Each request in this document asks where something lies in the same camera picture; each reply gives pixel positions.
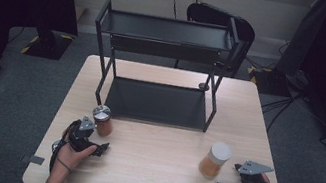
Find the grey tape piece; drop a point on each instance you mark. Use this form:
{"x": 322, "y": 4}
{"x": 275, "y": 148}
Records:
{"x": 33, "y": 159}

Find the black chair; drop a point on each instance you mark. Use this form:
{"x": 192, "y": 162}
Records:
{"x": 246, "y": 30}

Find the person's left hand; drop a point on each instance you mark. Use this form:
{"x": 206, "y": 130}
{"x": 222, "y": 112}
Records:
{"x": 65, "y": 160}

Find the black stand base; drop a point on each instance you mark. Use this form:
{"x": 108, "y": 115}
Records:
{"x": 271, "y": 81}
{"x": 48, "y": 46}

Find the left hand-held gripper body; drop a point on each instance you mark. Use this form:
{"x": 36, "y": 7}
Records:
{"x": 80, "y": 138}

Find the white-lid jar of orange spice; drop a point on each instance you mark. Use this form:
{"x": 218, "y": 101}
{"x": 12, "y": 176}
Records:
{"x": 213, "y": 163}

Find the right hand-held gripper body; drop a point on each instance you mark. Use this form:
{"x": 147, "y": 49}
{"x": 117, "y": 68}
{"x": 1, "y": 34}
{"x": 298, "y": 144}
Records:
{"x": 252, "y": 180}

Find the dark round disc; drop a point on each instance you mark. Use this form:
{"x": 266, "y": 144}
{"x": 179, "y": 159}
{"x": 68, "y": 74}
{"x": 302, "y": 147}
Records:
{"x": 204, "y": 86}

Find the black metal shelf rack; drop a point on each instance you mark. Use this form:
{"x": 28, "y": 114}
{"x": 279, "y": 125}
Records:
{"x": 155, "y": 103}

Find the metal-lid jar of red spice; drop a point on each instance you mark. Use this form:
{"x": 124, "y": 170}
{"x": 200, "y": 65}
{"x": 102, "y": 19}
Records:
{"x": 103, "y": 125}

